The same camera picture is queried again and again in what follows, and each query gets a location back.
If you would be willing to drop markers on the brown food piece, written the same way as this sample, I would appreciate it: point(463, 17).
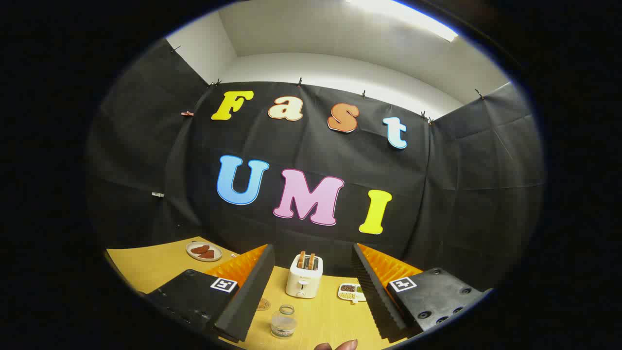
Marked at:
point(199, 250)
point(207, 254)

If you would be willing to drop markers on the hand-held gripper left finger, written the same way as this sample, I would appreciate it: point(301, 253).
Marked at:
point(252, 287)

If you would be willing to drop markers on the toasted bread slice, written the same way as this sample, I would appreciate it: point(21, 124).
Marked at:
point(302, 259)
point(311, 261)

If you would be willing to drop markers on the small white plate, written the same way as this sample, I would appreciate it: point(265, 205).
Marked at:
point(216, 249)

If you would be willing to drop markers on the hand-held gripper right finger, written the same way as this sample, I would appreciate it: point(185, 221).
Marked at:
point(371, 291)

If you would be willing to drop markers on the clear plastic juice bottle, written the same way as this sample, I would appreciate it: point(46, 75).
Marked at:
point(283, 322)

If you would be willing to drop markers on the white divided grain dish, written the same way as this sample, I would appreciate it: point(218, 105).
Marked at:
point(351, 293)

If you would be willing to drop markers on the white toaster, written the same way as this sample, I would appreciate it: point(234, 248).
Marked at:
point(302, 283)

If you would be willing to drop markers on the wooden table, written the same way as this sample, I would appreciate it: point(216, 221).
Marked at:
point(330, 321)

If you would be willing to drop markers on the round wooden coaster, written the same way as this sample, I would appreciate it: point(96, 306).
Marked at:
point(263, 305)

